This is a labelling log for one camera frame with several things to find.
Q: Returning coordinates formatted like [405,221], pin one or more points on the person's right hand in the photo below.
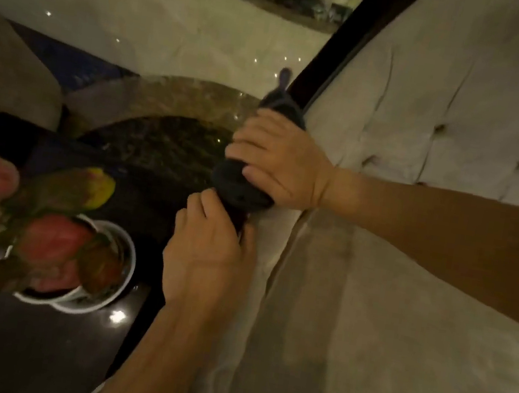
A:
[289,162]

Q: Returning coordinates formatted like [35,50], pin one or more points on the person's left hand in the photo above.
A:
[206,259]

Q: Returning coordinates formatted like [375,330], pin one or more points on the person's right thumb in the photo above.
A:
[262,179]

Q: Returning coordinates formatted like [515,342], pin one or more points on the person's left fingers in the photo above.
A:
[201,214]

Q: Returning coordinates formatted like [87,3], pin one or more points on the person's right little finger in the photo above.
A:
[271,115]

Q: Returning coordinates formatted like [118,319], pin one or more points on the person's right middle finger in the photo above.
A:
[248,140]

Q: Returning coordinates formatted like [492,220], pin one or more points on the dark blue cleaning cloth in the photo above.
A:
[241,186]

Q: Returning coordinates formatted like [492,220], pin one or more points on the beige tufted sofa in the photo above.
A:
[391,320]

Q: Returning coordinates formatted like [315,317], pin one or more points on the person's right forearm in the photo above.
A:
[441,245]

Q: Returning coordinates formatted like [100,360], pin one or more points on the person's left forearm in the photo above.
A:
[162,359]

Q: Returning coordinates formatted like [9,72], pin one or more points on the white round plant pot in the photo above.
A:
[119,275]

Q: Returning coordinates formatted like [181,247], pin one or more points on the pink and green leafy plant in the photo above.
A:
[48,240]

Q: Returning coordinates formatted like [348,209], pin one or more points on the dark glossy side table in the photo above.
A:
[23,348]

